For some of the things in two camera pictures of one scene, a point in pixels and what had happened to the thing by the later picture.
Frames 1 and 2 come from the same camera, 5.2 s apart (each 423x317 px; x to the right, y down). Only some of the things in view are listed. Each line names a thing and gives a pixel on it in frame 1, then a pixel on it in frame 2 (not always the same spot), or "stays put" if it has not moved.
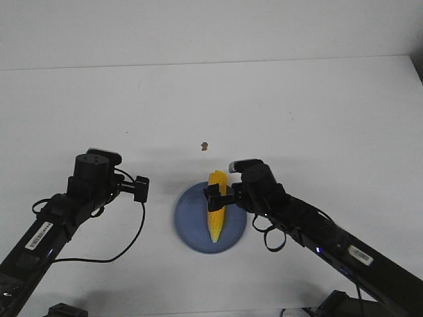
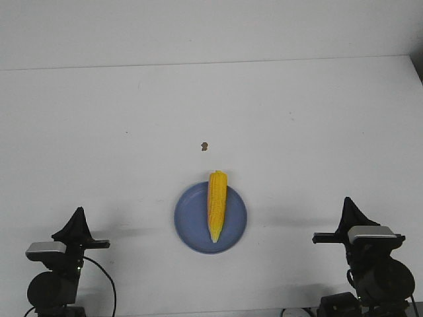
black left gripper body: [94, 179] to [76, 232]
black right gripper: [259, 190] to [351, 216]
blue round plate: [191, 217] stays put
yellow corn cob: [216, 218] stays put
